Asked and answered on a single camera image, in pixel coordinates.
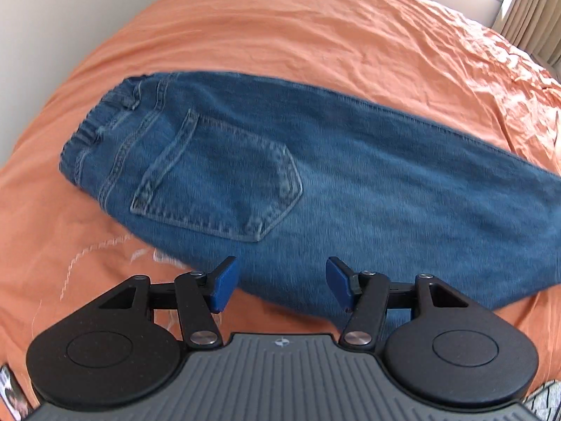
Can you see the blue denim pants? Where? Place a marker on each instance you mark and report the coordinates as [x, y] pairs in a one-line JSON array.
[[342, 184]]

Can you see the orange bed sheet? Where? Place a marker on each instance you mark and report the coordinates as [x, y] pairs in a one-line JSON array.
[[280, 22]]

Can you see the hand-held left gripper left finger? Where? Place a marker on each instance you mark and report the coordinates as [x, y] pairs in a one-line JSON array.
[[222, 285]]

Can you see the black white patterned cloth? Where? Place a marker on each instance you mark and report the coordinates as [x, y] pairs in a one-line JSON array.
[[545, 403], [11, 397]]

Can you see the beige curtain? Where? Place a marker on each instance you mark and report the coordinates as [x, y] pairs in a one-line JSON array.
[[532, 13]]

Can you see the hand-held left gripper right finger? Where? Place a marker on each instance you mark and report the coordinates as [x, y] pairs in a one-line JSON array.
[[340, 281]]

